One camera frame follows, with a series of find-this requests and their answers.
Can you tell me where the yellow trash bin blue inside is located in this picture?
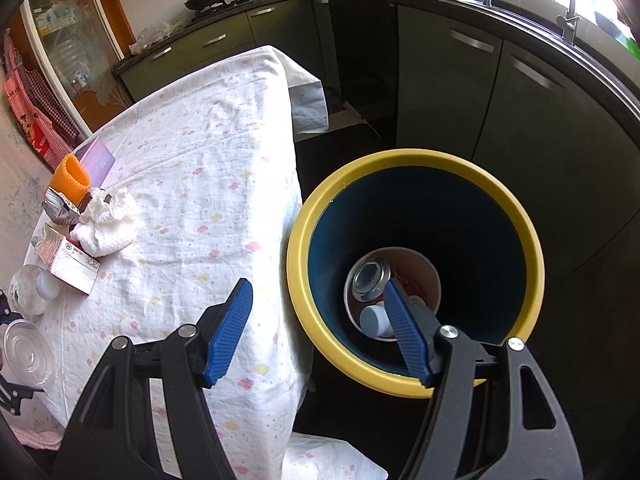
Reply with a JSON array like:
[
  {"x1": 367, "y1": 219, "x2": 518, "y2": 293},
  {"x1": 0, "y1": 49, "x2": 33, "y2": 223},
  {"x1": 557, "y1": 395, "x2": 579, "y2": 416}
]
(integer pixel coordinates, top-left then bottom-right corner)
[{"x1": 286, "y1": 148, "x2": 546, "y2": 399}]

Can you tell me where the crumpled white tissue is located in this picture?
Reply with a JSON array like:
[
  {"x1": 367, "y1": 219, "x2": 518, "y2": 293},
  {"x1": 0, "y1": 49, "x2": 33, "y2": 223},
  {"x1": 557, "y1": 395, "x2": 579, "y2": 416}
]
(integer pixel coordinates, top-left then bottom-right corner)
[{"x1": 70, "y1": 186, "x2": 140, "y2": 257}]

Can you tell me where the person's pink clothing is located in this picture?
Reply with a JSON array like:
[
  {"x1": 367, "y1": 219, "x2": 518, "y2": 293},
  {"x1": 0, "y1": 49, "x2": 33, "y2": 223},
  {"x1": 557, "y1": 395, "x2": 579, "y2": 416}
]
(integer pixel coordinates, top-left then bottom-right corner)
[{"x1": 10, "y1": 427, "x2": 65, "y2": 451}]

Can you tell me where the metal kitchen faucet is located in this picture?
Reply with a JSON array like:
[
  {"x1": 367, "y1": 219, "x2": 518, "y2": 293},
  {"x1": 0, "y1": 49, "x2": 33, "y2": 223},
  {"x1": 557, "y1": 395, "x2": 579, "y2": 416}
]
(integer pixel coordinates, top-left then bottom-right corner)
[{"x1": 555, "y1": 0, "x2": 583, "y2": 43}]

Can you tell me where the silver snack wrapper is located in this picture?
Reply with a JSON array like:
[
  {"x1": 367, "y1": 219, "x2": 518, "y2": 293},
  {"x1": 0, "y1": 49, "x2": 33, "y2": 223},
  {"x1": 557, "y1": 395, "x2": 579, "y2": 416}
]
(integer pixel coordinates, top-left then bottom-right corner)
[{"x1": 42, "y1": 187, "x2": 113, "y2": 226}]

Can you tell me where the white floral tablecloth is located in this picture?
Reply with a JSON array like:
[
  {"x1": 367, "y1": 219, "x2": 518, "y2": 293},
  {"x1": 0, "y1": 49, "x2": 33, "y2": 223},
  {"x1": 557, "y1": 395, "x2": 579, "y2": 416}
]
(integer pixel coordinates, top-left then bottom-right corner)
[{"x1": 22, "y1": 45, "x2": 388, "y2": 480}]

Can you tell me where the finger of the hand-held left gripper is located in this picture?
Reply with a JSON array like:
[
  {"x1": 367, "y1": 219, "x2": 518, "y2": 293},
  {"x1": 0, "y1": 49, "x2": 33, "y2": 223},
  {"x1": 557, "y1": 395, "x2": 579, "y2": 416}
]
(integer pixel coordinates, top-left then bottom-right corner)
[
  {"x1": 0, "y1": 377, "x2": 35, "y2": 417},
  {"x1": 0, "y1": 287, "x2": 17, "y2": 328}
]

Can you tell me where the clear plastic bottle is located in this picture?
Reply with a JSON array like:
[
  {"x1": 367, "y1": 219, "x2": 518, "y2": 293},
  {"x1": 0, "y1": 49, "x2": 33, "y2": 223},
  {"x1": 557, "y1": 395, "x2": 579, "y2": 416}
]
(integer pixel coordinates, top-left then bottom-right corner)
[{"x1": 9, "y1": 265, "x2": 63, "y2": 317}]

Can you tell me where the olive kitchen cabinet unit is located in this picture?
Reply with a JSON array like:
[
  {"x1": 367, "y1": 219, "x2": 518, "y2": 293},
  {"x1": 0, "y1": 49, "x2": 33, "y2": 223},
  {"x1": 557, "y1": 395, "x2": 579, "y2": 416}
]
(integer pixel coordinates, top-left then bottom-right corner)
[{"x1": 116, "y1": 0, "x2": 640, "y2": 401}]

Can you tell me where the clear plastic bowl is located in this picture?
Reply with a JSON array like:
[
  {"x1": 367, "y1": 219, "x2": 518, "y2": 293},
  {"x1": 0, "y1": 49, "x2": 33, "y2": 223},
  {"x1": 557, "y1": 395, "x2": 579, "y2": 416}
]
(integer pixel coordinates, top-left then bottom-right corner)
[{"x1": 1, "y1": 319, "x2": 55, "y2": 388}]

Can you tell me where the pink box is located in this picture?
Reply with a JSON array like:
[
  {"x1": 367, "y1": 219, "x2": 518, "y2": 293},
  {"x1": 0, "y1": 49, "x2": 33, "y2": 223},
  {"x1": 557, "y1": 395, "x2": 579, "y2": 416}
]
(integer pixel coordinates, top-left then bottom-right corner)
[{"x1": 74, "y1": 138, "x2": 117, "y2": 186}]

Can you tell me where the white and pink carton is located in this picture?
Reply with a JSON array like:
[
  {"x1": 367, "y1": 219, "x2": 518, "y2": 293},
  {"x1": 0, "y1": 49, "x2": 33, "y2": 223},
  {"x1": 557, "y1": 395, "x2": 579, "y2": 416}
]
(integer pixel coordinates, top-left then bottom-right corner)
[{"x1": 37, "y1": 224, "x2": 101, "y2": 296}]

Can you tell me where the white paper cup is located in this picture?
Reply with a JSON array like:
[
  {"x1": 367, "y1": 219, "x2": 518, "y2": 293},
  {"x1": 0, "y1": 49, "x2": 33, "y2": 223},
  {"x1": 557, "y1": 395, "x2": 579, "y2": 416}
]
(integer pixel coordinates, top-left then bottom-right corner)
[{"x1": 344, "y1": 246, "x2": 442, "y2": 342}]

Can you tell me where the red checkered apron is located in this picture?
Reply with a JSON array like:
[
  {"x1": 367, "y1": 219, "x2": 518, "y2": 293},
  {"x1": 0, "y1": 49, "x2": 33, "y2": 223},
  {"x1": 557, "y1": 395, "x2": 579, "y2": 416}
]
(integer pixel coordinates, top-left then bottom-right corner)
[{"x1": 5, "y1": 35, "x2": 81, "y2": 171}]

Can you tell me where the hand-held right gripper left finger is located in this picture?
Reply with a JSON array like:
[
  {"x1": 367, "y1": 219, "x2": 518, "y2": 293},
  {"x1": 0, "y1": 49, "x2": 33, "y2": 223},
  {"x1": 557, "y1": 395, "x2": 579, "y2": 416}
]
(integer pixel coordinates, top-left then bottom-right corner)
[{"x1": 52, "y1": 277, "x2": 254, "y2": 480}]

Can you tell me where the clear plastic bag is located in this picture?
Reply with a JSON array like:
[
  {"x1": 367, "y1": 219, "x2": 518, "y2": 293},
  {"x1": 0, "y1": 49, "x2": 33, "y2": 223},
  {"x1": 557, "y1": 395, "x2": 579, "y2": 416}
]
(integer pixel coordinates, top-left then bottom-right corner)
[{"x1": 129, "y1": 20, "x2": 193, "y2": 56}]

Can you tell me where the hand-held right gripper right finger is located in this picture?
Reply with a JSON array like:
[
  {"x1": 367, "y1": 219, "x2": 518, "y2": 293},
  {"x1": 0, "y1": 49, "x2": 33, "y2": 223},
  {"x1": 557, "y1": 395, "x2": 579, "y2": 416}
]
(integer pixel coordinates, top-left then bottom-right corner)
[{"x1": 382, "y1": 278, "x2": 585, "y2": 480}]

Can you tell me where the red printed apron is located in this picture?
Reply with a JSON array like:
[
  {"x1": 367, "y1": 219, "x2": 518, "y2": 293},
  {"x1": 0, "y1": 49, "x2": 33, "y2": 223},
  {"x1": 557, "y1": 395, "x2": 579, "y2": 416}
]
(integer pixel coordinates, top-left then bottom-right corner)
[{"x1": 2, "y1": 67, "x2": 51, "y2": 161}]

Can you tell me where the frosted glass door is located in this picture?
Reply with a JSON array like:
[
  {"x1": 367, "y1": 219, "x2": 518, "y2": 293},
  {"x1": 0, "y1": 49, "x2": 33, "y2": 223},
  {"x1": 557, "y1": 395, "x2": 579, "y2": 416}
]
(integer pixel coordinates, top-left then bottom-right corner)
[{"x1": 20, "y1": 0, "x2": 136, "y2": 136}]

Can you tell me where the silver drink can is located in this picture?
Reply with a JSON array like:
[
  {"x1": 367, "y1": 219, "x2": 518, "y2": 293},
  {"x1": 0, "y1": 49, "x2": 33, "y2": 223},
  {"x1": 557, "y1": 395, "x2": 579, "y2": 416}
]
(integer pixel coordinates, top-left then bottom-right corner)
[{"x1": 351, "y1": 260, "x2": 393, "y2": 303}]

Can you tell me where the gas stove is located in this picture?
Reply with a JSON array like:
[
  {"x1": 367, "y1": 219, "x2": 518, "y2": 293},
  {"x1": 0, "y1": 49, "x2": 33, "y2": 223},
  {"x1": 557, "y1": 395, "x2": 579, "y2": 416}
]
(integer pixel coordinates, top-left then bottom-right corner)
[{"x1": 190, "y1": 0, "x2": 303, "y2": 23}]

